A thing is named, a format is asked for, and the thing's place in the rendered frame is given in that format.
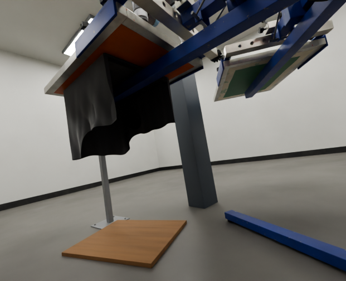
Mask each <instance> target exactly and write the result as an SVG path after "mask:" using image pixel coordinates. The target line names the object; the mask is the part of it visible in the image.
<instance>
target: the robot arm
mask: <svg viewBox="0 0 346 281"><path fill-rule="evenodd" d="M165 1H166V2H167V3H168V4H169V5H170V6H171V7H172V8H174V9H175V10H176V5H175V1H174V0H165ZM131 3H132V6H133V13H135V14H136V15H137V16H139V17H140V18H142V19H143V20H145V21H146V22H148V23H149V24H151V25H152V26H153V27H156V26H157V25H158V24H159V21H158V20H156V19H155V18H154V17H153V16H151V15H150V14H149V13H147V12H146V11H145V10H143V9H142V8H140V7H139V6H138V5H137V4H135V3H134V2H133V1H132V2H131ZM176 11H177V10H176ZM177 12H178V11H177ZM178 13H179V12H178ZM179 14H180V13H179ZM179 38H180V40H181V43H183V42H184V41H185V40H184V39H182V38H181V37H179Z"/></svg>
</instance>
